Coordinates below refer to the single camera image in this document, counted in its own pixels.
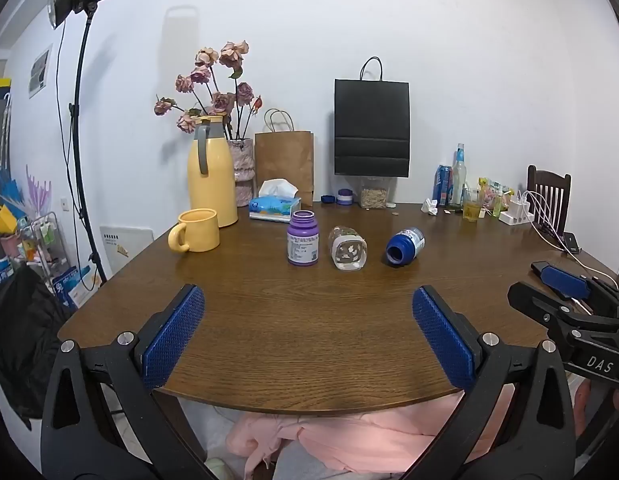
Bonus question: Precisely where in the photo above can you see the pink clothing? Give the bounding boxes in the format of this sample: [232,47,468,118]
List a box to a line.
[226,390,515,477]

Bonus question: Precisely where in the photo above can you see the white board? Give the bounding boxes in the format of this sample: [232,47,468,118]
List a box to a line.
[99,226,155,273]

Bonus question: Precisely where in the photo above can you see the white charging cable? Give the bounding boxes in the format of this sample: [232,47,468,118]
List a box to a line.
[519,190,615,281]

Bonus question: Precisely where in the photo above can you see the yellow mug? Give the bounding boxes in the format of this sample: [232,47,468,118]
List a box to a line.
[168,208,221,253]

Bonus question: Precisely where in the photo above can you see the black paper bag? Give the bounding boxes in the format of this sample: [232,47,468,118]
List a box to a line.
[334,57,410,178]

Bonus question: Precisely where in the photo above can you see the blue packets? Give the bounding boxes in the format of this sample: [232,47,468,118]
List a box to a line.
[52,265,97,308]

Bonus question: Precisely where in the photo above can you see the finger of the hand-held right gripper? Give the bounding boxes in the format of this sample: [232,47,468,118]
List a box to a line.
[507,282,593,343]
[531,261,619,302]

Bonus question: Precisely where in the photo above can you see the dark wooden chair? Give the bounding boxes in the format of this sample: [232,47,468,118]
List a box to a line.
[527,165,571,236]

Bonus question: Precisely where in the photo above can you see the pink dried flowers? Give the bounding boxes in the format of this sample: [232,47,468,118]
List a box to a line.
[154,40,264,141]

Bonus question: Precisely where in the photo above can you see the glass of yellow drink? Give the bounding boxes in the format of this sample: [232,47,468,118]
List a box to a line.
[462,189,482,222]

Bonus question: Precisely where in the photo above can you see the blue tissue box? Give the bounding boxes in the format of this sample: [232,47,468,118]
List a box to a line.
[248,179,302,222]

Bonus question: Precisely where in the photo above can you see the colourful snack packets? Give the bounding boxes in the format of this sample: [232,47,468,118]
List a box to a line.
[478,177,515,207]

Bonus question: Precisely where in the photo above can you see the blue and purple paper fans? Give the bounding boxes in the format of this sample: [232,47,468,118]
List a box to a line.
[0,164,52,221]

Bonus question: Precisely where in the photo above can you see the blue drink can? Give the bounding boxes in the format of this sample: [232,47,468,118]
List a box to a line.
[433,164,453,206]

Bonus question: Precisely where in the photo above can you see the brown paper bag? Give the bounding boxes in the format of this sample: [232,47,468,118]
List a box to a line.
[254,108,315,207]

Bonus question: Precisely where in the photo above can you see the white power strip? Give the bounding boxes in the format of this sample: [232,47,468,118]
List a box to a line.
[499,199,535,226]

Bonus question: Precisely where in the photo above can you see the clear grain container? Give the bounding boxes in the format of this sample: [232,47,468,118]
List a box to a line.
[359,176,390,209]

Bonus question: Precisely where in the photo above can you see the blue plastic bottle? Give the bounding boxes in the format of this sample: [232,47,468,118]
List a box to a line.
[386,227,425,265]

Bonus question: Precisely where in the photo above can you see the yellow thermos jug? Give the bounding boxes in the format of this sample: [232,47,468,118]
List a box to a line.
[188,115,239,227]

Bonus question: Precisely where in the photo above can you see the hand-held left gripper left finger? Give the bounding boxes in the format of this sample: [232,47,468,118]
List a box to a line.
[40,284,215,480]

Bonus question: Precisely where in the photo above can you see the purple plastic bottle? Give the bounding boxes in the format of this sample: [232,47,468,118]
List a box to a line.
[287,210,319,266]

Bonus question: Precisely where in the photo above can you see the pink fuzzy vase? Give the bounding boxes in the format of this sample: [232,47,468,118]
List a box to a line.
[226,138,255,207]

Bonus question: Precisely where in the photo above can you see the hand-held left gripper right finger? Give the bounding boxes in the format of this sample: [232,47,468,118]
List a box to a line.
[404,285,577,480]

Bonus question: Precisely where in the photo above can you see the clear bottle with blue cap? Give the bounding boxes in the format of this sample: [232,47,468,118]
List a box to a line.
[450,143,468,207]

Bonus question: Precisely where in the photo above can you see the wire storage rack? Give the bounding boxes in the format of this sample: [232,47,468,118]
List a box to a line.
[16,212,72,306]

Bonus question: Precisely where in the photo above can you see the wall poster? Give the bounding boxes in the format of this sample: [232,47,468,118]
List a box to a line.
[28,45,53,98]

